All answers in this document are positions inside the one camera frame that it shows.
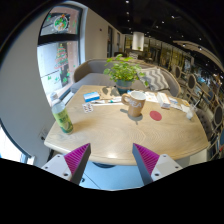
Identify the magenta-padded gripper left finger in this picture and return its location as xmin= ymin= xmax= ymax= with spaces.
xmin=41 ymin=143 xmax=92 ymax=185

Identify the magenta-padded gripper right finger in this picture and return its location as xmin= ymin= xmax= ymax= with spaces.
xmin=132 ymin=143 xmax=184 ymax=186

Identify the clear green-labelled drink bottle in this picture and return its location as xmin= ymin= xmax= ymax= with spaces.
xmin=49 ymin=92 xmax=74 ymax=135

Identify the flat round red coaster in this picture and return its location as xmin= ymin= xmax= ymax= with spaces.
xmin=149 ymin=110 xmax=163 ymax=122

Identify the pill blister pack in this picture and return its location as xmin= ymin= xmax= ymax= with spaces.
xmin=81 ymin=102 xmax=95 ymax=114

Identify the brown mug white inside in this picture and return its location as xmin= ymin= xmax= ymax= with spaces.
xmin=120 ymin=90 xmax=147 ymax=118

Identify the white printed sheet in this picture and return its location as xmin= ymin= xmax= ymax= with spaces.
xmin=170 ymin=103 xmax=184 ymax=111

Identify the white orange carton box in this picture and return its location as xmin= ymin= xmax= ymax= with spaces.
xmin=156 ymin=92 xmax=172 ymax=110

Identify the clear plastic cup with straw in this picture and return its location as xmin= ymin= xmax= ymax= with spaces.
xmin=185 ymin=101 xmax=198 ymax=121

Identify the white leaflet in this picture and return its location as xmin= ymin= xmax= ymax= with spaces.
xmin=144 ymin=91 xmax=160 ymax=104

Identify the long white pen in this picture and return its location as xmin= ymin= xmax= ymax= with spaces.
xmin=92 ymin=101 xmax=124 ymax=107

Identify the small white blue box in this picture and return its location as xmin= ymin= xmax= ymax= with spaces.
xmin=168 ymin=96 xmax=179 ymax=106

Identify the blue white flat box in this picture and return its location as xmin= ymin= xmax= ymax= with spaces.
xmin=83 ymin=91 xmax=101 ymax=103

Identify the white teal-tipped tube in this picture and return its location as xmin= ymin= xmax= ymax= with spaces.
xmin=108 ymin=96 xmax=123 ymax=104

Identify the brown paper sheet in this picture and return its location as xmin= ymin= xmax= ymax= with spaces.
xmin=100 ymin=85 xmax=121 ymax=100

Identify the grey white chevron cushion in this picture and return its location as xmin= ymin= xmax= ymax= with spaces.
xmin=138 ymin=66 xmax=171 ymax=93

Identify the grey curved sofa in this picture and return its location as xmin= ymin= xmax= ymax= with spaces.
xmin=70 ymin=58 xmax=183 ymax=98

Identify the group of round-backed chairs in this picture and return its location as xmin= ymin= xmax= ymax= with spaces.
xmin=169 ymin=63 xmax=224 ymax=151

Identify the green potted plant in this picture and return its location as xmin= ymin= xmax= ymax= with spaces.
xmin=103 ymin=54 xmax=149 ymax=96

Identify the window with festive stickers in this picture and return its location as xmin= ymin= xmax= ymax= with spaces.
xmin=36 ymin=3 xmax=83 ymax=98

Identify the group of ceiling lights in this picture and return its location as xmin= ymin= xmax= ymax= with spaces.
xmin=124 ymin=0 xmax=204 ymax=51

